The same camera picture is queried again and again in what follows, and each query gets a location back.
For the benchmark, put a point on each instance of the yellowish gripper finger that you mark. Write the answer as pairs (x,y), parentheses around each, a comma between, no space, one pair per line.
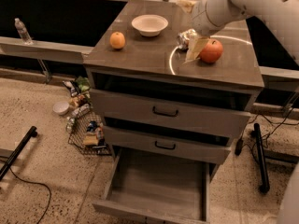
(186,5)
(196,45)

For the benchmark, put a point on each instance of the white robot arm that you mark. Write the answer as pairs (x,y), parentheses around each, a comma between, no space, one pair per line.
(281,17)

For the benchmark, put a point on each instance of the grey drawer cabinet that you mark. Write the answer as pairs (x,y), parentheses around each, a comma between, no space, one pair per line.
(154,67)

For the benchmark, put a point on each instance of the top grey drawer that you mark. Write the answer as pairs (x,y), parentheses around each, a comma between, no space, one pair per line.
(191,118)

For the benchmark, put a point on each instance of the middle grey drawer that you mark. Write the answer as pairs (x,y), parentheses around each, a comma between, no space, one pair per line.
(167,146)

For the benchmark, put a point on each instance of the open bottom grey drawer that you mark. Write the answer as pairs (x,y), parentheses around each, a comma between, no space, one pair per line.
(152,188)

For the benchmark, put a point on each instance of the red apple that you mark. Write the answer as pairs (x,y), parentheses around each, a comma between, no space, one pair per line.
(212,51)

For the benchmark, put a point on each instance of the white bowl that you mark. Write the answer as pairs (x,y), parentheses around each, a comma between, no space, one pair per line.
(149,25)

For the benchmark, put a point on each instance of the orange fruit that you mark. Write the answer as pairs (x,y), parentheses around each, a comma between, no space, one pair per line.
(117,40)

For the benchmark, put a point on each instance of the green snack bag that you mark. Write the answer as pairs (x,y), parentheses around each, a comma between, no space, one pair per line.
(83,83)

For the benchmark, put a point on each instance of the blue packaged item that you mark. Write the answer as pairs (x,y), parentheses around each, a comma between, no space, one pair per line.
(92,126)

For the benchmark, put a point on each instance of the small white cup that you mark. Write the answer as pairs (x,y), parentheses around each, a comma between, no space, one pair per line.
(61,108)

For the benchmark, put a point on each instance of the grey side shelf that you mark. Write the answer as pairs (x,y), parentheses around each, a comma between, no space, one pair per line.
(58,52)

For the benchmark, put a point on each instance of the clear water bottle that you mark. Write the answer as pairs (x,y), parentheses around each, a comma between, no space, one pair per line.
(22,31)

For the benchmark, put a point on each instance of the black bar left floor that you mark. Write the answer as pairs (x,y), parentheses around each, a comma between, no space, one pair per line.
(16,152)

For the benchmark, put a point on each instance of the black wire basket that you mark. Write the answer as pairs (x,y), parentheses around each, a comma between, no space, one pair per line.
(87,143)

